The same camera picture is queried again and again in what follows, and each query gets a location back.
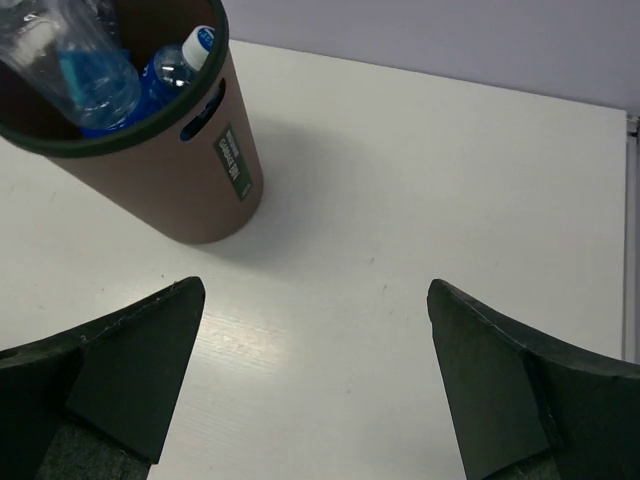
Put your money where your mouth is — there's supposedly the blue cap bottle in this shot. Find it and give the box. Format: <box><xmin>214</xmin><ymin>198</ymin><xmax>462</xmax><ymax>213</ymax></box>
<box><xmin>1</xmin><ymin>1</ymin><xmax>141</xmax><ymax>130</ymax></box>

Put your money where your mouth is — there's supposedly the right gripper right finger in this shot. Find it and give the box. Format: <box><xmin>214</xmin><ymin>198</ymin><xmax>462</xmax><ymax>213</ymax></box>
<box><xmin>427</xmin><ymin>279</ymin><xmax>639</xmax><ymax>479</ymax></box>

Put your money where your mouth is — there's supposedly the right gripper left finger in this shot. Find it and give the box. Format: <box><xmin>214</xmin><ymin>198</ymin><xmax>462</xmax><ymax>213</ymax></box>
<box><xmin>1</xmin><ymin>277</ymin><xmax>205</xmax><ymax>479</ymax></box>

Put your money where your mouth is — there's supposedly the brown plastic bin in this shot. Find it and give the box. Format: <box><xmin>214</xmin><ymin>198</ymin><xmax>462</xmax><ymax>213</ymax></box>
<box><xmin>1</xmin><ymin>1</ymin><xmax>263</xmax><ymax>244</ymax></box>

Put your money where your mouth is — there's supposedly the blue label bottle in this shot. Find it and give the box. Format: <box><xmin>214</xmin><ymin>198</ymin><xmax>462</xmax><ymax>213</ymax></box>
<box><xmin>137</xmin><ymin>25</ymin><xmax>215</xmax><ymax>120</ymax></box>

